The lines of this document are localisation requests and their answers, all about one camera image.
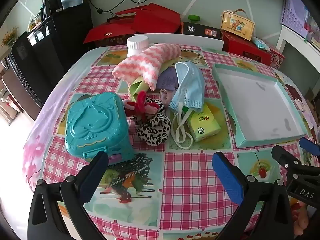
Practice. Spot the large red folded box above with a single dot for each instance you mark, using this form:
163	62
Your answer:
155	20

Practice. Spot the green tissue packet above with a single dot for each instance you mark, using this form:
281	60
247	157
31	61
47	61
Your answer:
203	127

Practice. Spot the purple perforated basket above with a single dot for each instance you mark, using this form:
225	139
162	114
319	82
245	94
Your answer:
291	12

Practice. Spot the leopard print scrunchie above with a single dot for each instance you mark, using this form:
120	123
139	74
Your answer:
155	130

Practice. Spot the white shelf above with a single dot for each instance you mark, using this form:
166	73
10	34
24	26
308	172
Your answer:
292	37

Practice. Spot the blue wipes packet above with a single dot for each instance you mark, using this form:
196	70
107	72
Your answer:
260	43

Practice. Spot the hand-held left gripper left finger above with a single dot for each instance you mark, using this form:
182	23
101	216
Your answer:
93	177

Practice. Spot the white plastic bottle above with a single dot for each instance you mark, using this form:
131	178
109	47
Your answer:
137	43

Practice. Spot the blue face mask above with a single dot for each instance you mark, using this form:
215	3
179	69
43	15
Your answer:
187	85

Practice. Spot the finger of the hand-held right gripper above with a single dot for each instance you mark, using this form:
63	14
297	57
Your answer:
281	153
310	145

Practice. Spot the white plastic board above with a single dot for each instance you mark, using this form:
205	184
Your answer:
175	40

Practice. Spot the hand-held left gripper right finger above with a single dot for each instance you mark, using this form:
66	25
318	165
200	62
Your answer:
227	177

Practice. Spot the black cabinet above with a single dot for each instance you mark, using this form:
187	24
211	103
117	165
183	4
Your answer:
57	55

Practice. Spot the flat red gift box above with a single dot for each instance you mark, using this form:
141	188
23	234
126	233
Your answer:
105	32

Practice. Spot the dark floral box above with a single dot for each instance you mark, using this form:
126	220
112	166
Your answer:
117	40

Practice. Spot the brown cardboard box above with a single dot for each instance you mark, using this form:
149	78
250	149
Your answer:
312	97

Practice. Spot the pink white zigzag towel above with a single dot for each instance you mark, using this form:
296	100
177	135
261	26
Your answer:
142	63

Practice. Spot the person's right hand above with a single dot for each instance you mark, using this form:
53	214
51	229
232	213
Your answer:
301	220

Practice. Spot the teal embossed plastic box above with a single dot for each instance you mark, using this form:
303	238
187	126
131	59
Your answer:
95	122

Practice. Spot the green knob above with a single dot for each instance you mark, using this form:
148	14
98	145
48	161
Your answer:
194	18

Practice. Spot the yellow flowers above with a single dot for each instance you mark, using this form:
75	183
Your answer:
10	36

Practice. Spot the purple cloth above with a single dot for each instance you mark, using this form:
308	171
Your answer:
167	78

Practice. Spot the red carton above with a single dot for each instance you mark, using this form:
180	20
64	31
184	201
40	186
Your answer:
240	46

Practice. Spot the pink floral cloth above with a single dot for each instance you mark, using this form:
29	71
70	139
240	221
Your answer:
166	97

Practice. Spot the black box with labels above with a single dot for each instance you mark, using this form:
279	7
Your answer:
200	28

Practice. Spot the red patterned box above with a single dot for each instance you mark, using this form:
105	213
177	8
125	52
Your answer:
277	58

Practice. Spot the white tray with teal rim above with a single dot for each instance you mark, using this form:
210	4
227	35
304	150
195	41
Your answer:
257	110

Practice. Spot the lime green cloth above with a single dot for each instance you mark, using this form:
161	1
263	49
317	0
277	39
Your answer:
136	88

